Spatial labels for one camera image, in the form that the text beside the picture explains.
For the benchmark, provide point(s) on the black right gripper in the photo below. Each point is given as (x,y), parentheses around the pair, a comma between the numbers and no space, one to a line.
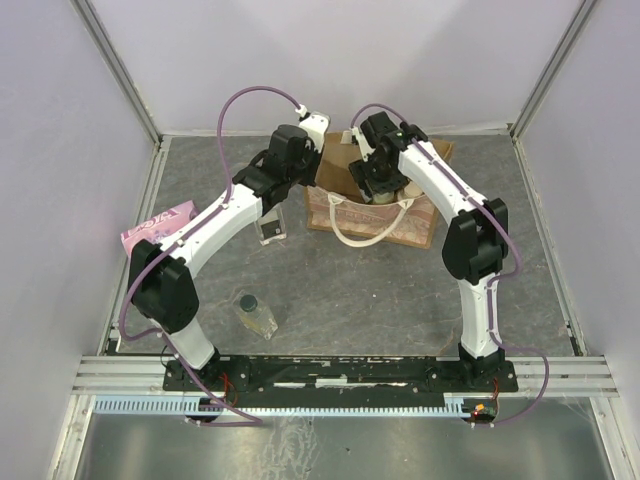
(359,171)

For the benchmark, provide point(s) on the clear square bottle yellow liquid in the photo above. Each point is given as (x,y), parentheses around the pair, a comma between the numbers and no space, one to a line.
(255,314)

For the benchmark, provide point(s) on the pink tissue pack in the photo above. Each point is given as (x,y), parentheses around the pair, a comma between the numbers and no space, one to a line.
(159,226)

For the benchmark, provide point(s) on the clear square bottle dark label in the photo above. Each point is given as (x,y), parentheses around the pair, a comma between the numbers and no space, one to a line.
(271,227)

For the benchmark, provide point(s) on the blue slotted cable duct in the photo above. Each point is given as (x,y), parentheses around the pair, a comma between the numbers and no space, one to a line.
(304,402)

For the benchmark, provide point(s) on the yellow-green lotion bottle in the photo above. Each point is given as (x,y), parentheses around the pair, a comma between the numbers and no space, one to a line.
(384,198)

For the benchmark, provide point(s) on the beige lotion bottle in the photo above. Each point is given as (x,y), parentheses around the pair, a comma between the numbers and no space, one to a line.
(410,191)

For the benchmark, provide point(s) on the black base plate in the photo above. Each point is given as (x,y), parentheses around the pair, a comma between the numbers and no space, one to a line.
(257,373)

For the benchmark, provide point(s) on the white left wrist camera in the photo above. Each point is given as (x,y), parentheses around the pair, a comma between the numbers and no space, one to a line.
(316,125)

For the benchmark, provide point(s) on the aluminium frame post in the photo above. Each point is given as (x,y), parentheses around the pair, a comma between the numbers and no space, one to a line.
(90,18)

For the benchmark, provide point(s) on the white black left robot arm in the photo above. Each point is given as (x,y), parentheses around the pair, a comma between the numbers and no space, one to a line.
(161,276)

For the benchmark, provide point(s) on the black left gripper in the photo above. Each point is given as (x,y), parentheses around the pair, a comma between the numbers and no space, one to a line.
(314,156)

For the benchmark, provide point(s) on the brown canvas tote bag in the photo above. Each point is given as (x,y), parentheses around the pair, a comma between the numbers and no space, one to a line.
(336,205)

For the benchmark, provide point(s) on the aluminium front rail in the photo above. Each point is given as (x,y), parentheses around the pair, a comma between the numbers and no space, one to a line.
(568,376)

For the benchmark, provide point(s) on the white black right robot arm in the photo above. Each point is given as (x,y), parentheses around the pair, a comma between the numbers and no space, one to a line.
(395,155)

